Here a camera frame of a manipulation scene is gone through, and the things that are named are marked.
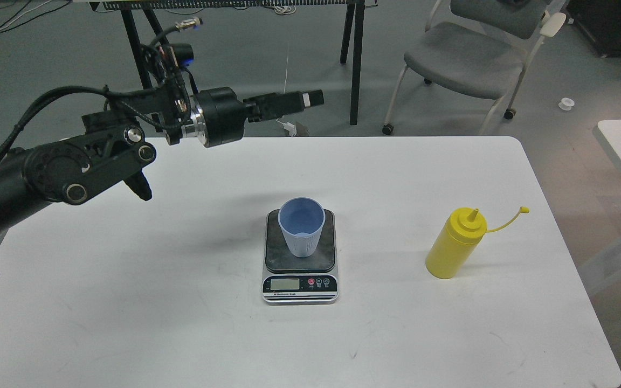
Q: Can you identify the white cable with plug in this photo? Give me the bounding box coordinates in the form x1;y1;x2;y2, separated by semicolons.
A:
276;43;309;137

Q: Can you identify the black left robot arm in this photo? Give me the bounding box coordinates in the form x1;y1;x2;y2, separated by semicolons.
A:
0;18;325;234

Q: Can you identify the yellow squeeze bottle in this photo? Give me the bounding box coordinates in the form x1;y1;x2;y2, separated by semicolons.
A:
425;206;530;279

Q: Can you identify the blue ribbed plastic cup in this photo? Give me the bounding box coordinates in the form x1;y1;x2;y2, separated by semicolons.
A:
278;197;326;258

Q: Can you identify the black metal table frame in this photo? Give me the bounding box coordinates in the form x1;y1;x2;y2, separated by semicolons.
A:
87;1;368;126

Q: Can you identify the small white spool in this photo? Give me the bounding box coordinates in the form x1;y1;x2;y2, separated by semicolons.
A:
557;98;576;112

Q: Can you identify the silver digital kitchen scale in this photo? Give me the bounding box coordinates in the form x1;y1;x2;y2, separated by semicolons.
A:
261;210;339;305

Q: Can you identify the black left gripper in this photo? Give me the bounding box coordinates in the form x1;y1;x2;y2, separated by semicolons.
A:
182;87;325;148

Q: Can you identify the black cabinet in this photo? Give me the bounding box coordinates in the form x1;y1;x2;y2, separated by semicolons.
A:
567;1;621;58

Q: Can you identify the grey office chair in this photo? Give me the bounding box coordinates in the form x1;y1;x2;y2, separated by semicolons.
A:
382;1;567;135

